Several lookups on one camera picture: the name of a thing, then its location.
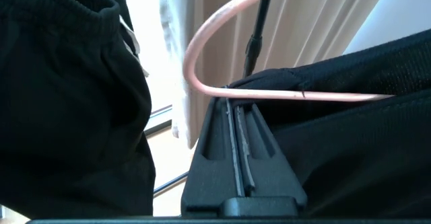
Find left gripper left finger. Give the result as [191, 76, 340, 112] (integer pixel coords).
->
[180, 98, 245, 218]

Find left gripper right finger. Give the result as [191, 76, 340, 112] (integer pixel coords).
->
[234, 104, 308, 218]

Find black garment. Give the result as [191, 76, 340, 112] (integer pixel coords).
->
[228, 28, 431, 218]

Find pink clothes hanger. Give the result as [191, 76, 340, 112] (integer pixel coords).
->
[183, 0, 395, 103]

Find black shorts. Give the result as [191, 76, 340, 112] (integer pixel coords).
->
[0, 0, 156, 220]

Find black clothes rack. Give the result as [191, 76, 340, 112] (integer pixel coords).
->
[153, 0, 273, 198]

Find beige curtain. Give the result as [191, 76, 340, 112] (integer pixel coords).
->
[160, 0, 393, 149]

